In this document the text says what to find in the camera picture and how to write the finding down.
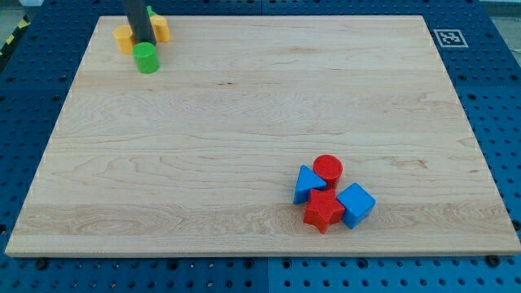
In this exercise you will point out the red star block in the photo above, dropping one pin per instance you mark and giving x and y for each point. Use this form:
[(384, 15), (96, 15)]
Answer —
[(323, 209)]

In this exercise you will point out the blue triangle block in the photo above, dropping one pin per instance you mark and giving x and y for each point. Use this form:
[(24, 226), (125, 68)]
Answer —
[(306, 181)]

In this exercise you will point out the yellow block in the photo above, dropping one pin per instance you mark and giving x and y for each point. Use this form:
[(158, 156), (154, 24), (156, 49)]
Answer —
[(124, 38), (161, 29)]

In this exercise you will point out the yellow block right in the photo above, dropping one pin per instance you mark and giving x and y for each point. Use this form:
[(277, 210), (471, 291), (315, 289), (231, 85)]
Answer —
[(161, 29)]

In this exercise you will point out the yellow block left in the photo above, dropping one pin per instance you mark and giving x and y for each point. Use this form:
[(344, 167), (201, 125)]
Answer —
[(124, 38)]

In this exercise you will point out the white fiducial marker tag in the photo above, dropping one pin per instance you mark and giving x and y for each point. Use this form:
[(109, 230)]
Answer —
[(450, 38)]

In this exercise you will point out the blue cube block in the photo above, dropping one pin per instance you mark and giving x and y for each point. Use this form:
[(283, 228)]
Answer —
[(358, 205)]

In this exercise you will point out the light wooden board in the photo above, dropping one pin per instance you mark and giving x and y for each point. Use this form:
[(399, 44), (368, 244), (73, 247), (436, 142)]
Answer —
[(201, 158)]

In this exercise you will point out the green block behind rod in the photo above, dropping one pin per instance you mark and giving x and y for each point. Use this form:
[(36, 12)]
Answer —
[(150, 11)]

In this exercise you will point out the yellow black hazard tape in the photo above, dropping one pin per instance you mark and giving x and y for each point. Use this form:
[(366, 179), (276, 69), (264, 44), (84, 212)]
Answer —
[(15, 38)]

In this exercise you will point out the green cylinder block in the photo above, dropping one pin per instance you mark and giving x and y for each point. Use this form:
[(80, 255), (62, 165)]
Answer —
[(145, 57)]

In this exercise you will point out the red cylinder block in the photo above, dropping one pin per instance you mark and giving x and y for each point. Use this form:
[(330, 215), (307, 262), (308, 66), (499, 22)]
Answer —
[(329, 168)]

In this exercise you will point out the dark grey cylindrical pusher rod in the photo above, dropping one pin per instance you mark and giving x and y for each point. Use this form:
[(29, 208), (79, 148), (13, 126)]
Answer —
[(139, 21)]

